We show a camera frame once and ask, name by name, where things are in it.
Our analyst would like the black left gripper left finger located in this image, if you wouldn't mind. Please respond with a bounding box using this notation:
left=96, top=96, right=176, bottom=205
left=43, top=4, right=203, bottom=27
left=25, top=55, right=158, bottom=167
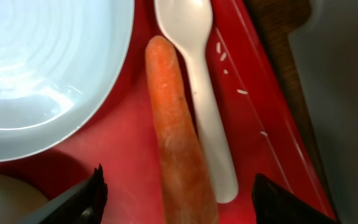
left=18, top=166, right=108, bottom=224

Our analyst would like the orange carrot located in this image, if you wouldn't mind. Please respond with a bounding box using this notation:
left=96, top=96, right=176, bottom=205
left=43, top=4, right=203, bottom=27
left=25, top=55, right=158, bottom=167
left=145, top=35, right=219, bottom=224

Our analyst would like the white plastic spoon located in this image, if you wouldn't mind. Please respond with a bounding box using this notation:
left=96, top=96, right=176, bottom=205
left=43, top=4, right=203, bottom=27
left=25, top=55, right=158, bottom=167
left=154, top=0, right=239, bottom=203

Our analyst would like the grey dishwasher rack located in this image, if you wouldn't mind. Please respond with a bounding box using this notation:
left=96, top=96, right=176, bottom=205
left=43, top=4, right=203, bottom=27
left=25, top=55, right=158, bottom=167
left=288, top=0, right=358, bottom=223

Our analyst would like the light blue plate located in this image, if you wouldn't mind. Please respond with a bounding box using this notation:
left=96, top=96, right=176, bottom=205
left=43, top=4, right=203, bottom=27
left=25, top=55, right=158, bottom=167
left=0, top=0, right=135, bottom=162

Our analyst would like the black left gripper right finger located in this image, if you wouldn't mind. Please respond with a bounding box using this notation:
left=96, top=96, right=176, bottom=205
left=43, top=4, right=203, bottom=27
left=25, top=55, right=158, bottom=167
left=252, top=174, right=337, bottom=224

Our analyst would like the red serving tray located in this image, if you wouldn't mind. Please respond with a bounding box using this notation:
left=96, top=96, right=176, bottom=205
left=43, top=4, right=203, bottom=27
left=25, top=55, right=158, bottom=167
left=0, top=1, right=334, bottom=223

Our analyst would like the mint green bowl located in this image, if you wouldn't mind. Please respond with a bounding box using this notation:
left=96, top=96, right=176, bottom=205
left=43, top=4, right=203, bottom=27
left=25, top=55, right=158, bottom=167
left=0, top=174, right=48, bottom=223

